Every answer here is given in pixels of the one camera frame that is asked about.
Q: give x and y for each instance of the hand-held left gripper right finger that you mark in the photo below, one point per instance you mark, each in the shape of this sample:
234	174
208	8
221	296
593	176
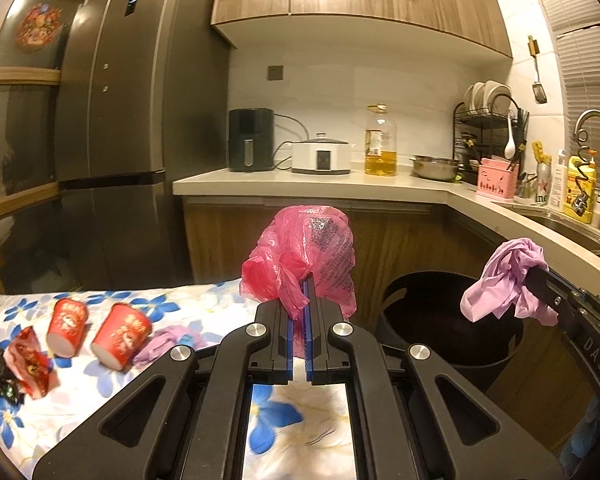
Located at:
311	355

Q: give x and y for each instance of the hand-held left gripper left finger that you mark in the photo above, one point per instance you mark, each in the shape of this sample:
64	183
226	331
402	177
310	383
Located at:
291	355

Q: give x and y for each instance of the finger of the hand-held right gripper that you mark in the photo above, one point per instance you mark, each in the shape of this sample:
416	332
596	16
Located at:
547	292
565	282

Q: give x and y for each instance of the purple rubber glove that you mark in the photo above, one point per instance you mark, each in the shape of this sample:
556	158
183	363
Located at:
500	280
165	340

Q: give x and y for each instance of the pink plastic bag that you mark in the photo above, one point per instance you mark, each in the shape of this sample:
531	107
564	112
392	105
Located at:
325	245

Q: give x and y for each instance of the black trash bin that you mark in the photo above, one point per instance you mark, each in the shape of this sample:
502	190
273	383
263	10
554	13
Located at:
430	340

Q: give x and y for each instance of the person's right forearm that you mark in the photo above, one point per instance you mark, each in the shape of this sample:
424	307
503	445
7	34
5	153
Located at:
582	445

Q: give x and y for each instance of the steel sink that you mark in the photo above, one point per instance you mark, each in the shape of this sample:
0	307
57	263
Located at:
565	227

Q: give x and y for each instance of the silver drink can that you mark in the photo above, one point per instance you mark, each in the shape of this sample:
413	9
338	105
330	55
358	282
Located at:
542	190

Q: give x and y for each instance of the white bottle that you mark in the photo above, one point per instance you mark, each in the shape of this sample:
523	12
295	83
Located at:
558	180

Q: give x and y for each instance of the yellow detergent bottle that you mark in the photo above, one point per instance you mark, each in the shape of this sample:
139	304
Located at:
576	170

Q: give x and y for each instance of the pink utensil holder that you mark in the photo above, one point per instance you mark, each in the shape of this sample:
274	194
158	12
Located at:
495	185

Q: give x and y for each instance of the yellow scrubber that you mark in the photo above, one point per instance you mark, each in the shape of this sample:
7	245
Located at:
540	152

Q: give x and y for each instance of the wooden kitchen counter cabinet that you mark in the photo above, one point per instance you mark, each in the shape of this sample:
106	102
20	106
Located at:
220	240

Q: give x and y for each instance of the steel basin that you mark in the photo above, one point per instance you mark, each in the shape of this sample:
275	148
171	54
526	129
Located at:
435	169

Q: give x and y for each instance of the red paper cup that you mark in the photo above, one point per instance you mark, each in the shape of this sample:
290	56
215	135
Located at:
67	322
122	335

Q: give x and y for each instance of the steel faucet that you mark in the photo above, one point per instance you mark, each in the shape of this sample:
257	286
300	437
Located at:
590	114

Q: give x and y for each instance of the black dish rack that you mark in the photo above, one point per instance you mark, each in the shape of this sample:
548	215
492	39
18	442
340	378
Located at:
467	140

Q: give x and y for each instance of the hanging metal spatula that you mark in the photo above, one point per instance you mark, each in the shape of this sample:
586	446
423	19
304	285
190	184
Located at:
540	92

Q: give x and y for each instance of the white electric cooker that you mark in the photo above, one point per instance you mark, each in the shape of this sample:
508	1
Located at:
320	157

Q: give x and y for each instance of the white plates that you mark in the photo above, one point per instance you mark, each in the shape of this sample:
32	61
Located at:
487	95

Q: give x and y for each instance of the cooking oil bottle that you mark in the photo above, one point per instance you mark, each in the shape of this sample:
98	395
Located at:
380	162

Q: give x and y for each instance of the blue floral tablecloth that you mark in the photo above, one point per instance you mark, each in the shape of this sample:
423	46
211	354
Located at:
80	410

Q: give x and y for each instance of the black air fryer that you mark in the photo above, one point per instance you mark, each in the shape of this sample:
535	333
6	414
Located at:
250	135

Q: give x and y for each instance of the window blind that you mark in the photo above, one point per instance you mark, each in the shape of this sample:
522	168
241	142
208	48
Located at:
590	60

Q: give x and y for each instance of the small red white printed bag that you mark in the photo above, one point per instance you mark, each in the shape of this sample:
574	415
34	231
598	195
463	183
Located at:
30	365

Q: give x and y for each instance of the dark grey refrigerator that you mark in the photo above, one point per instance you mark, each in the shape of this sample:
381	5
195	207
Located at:
145	110

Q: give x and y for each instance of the black plastic bag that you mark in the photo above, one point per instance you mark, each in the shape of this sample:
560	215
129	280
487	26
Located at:
0	370

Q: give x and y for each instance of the wooden glass door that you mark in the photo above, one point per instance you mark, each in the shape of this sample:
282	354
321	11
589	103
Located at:
25	77

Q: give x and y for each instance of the red round door decoration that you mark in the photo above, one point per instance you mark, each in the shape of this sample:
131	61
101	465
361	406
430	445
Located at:
37	27

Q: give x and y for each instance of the dark wall socket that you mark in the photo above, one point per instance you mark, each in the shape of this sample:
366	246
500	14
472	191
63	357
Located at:
275	73

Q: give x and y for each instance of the wooden wall cabinet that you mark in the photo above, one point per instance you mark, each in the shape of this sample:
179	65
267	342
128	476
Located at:
380	0

